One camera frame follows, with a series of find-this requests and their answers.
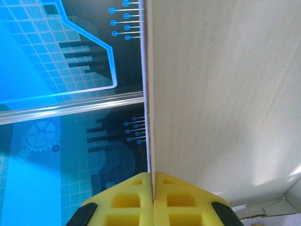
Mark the white paper box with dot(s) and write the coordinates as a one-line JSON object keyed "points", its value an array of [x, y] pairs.
{"points": [[211, 94]]}

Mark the aluminium frame post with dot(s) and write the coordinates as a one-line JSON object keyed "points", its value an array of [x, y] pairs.
{"points": [[70, 108]]}

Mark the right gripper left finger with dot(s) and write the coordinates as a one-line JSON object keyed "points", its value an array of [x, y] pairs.
{"points": [[145, 212]]}

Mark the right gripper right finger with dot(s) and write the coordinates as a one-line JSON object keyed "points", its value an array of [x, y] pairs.
{"points": [[161, 212]]}

